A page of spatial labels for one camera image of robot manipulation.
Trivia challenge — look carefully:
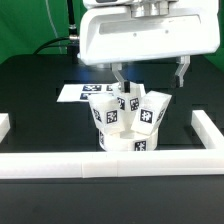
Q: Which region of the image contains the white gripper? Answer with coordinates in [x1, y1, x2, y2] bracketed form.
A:
[80, 0, 220, 93]

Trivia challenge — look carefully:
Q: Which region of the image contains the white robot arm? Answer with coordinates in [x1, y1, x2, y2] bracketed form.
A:
[79, 0, 220, 93]

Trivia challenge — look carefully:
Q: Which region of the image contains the white marker sheet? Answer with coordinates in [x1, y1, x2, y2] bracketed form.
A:
[56, 83, 146, 103]

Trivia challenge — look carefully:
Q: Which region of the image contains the white U-shaped fence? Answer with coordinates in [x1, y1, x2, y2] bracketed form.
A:
[0, 110, 224, 179]

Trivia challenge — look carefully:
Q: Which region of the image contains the black cable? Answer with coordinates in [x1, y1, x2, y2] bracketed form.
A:
[32, 0, 81, 56]

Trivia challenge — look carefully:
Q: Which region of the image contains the grey thin cable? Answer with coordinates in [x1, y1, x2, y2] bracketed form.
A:
[44, 0, 64, 55]

